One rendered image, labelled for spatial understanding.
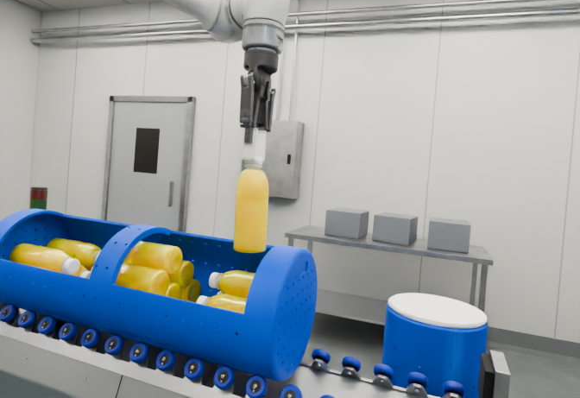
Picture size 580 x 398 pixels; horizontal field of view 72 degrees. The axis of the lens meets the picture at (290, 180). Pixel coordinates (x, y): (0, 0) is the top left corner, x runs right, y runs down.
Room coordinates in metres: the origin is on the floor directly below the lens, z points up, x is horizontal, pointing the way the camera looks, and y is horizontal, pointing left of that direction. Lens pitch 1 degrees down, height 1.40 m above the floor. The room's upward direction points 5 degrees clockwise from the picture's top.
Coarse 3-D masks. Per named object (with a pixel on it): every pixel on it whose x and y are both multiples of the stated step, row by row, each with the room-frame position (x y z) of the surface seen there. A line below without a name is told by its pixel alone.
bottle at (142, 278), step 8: (128, 264) 0.99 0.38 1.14; (120, 272) 0.97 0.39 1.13; (128, 272) 0.96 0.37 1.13; (136, 272) 0.96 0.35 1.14; (144, 272) 0.95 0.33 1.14; (152, 272) 0.95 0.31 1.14; (160, 272) 0.95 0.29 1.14; (120, 280) 0.96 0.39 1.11; (128, 280) 0.95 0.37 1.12; (136, 280) 0.94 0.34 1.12; (144, 280) 0.94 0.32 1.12; (152, 280) 0.93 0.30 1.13; (160, 280) 0.96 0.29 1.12; (168, 280) 0.99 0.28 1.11; (136, 288) 0.94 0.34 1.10; (144, 288) 0.93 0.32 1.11; (152, 288) 0.93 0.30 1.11; (160, 288) 0.96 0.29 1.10
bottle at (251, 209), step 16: (240, 176) 0.86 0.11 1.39; (256, 176) 0.85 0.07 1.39; (240, 192) 0.85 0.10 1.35; (256, 192) 0.84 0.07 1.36; (240, 208) 0.85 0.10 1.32; (256, 208) 0.84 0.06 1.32; (240, 224) 0.84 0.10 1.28; (256, 224) 0.84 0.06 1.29; (240, 240) 0.84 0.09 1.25; (256, 240) 0.84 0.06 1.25
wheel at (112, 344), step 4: (112, 336) 0.95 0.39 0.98; (116, 336) 0.95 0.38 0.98; (120, 336) 0.95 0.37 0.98; (108, 340) 0.95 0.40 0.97; (112, 340) 0.94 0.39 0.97; (116, 340) 0.94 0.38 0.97; (120, 340) 0.94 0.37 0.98; (104, 344) 0.94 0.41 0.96; (108, 344) 0.94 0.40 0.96; (112, 344) 0.94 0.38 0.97; (116, 344) 0.93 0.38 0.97; (120, 344) 0.93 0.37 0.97; (104, 348) 0.94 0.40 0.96; (108, 348) 0.93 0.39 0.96; (112, 348) 0.93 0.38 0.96; (116, 348) 0.93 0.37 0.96; (120, 348) 0.93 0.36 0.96; (108, 352) 0.93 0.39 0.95; (112, 352) 0.93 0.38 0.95; (116, 352) 0.93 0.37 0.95
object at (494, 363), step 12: (480, 360) 0.79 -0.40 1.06; (492, 360) 0.75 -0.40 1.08; (504, 360) 0.75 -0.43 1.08; (480, 372) 0.77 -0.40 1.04; (492, 372) 0.71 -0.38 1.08; (504, 372) 0.70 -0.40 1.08; (480, 384) 0.76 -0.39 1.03; (492, 384) 0.71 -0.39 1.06; (504, 384) 0.69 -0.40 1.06; (480, 396) 0.74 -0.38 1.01; (492, 396) 0.71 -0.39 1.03; (504, 396) 0.69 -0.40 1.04
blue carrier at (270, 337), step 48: (0, 240) 1.07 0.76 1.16; (48, 240) 1.26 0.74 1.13; (96, 240) 1.27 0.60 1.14; (144, 240) 1.18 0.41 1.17; (192, 240) 1.09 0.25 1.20; (0, 288) 1.05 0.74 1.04; (48, 288) 0.97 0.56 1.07; (96, 288) 0.92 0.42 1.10; (288, 288) 0.82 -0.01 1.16; (144, 336) 0.89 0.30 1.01; (192, 336) 0.83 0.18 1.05; (240, 336) 0.78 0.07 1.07; (288, 336) 0.84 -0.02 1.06
